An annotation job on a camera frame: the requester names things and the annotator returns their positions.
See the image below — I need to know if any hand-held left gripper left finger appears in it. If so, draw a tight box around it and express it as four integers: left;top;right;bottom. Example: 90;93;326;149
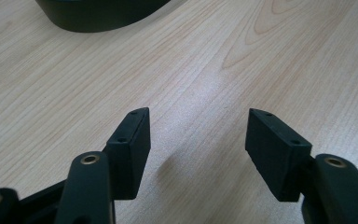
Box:
102;106;152;201

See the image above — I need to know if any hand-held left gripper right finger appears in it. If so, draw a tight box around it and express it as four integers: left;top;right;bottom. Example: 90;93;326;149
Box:
244;107;313;203

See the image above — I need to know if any black oval tray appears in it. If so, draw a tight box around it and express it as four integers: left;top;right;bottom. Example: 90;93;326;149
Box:
34;0;172;34

